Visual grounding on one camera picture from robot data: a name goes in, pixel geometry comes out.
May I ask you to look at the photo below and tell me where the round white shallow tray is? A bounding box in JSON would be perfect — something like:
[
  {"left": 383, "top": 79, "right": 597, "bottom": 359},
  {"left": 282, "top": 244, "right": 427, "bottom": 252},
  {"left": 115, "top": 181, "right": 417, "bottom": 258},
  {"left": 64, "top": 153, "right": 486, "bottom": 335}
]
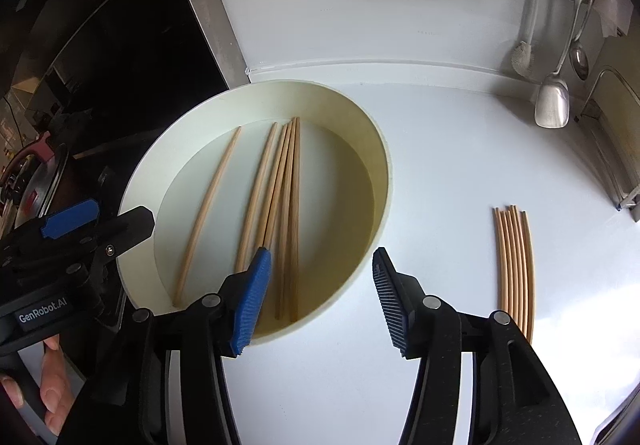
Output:
[{"left": 117, "top": 80, "right": 392, "bottom": 344}]

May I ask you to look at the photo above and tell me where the metal hanging spoon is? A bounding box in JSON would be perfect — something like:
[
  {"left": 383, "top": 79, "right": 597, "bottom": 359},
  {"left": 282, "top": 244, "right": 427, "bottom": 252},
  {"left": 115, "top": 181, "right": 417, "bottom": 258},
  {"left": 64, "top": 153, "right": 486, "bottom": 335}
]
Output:
[{"left": 568, "top": 0, "right": 594, "bottom": 81}]

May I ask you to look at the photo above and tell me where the lone wooden chopstick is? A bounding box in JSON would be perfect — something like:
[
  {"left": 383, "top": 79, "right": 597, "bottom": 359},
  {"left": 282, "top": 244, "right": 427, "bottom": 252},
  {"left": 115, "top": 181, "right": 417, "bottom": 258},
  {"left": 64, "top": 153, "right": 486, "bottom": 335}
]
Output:
[{"left": 171, "top": 126, "right": 243, "bottom": 310}]

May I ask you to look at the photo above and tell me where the pot with glass lid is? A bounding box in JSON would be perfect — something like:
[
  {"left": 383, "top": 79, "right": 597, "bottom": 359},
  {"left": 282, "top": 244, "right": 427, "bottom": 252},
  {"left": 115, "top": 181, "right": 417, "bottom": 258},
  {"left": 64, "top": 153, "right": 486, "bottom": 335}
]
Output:
[{"left": 1, "top": 131, "right": 70, "bottom": 237}]

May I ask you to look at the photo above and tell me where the person's left hand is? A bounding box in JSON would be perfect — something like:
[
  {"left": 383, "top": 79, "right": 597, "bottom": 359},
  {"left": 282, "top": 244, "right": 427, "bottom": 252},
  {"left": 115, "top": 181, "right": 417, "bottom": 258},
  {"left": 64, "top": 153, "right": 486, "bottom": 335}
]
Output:
[{"left": 0, "top": 333, "right": 76, "bottom": 439}]

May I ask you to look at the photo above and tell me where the white hanging brush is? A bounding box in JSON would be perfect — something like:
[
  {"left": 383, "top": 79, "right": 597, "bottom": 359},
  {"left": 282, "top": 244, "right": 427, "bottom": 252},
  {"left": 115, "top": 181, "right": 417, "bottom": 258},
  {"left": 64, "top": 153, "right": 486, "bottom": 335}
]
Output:
[{"left": 511, "top": 0, "right": 539, "bottom": 79}]

